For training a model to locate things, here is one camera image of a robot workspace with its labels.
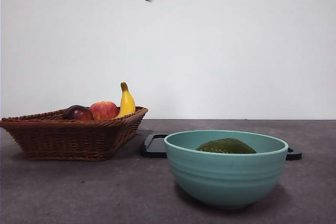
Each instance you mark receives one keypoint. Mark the green avocado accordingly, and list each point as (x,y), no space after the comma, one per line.
(227,146)

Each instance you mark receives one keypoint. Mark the teal ceramic bowl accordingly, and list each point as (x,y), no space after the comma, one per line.
(225,176)

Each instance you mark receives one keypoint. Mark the yellow banana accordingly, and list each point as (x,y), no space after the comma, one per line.
(127,103)

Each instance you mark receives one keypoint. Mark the red apple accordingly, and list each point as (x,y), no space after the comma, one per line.
(103,110)

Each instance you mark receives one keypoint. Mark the dark red plum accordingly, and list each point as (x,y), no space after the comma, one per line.
(77,113)

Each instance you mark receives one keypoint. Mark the black rectangular tray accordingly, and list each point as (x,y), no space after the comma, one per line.
(155,148)

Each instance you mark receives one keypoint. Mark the brown wicker basket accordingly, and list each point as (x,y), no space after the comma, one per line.
(65,141)

